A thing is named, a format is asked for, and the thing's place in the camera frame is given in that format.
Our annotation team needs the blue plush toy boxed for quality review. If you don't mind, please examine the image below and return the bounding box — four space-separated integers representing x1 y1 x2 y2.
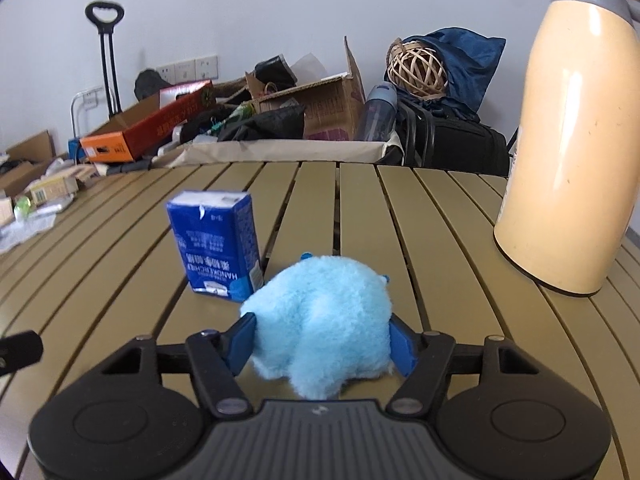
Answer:
240 255 393 400

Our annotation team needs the blue tissue pack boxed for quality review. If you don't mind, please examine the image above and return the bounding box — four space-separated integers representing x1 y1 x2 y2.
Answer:
166 191 264 304

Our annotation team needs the white paper sheet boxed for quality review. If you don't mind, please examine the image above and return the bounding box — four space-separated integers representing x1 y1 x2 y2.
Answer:
0 207 58 254

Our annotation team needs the small tan carton box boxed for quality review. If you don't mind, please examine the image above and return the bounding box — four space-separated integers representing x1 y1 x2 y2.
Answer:
26 177 78 206

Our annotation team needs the open cardboard boxes left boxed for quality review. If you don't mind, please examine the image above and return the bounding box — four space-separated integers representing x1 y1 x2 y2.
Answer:
1 130 55 207

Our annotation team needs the cream yellow thermos jug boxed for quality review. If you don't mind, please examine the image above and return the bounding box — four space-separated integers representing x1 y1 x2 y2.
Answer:
494 0 639 296

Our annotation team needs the brown cardboard box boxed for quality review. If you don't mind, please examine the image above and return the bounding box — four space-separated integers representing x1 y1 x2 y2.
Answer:
245 37 366 141

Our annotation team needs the orange cardboard box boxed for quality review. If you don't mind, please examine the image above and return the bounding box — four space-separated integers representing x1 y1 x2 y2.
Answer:
80 80 216 164

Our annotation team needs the woven rattan ball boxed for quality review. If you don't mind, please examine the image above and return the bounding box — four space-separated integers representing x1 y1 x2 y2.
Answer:
386 38 448 100

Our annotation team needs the dark blue cloth bag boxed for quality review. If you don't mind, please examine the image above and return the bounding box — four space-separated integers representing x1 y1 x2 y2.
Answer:
396 27 506 121

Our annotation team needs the white wall socket panel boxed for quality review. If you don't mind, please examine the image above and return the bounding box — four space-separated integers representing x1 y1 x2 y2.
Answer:
155 55 218 84

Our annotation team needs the black trolley handle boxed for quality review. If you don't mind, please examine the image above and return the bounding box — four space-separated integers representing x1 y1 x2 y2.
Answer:
85 0 125 118

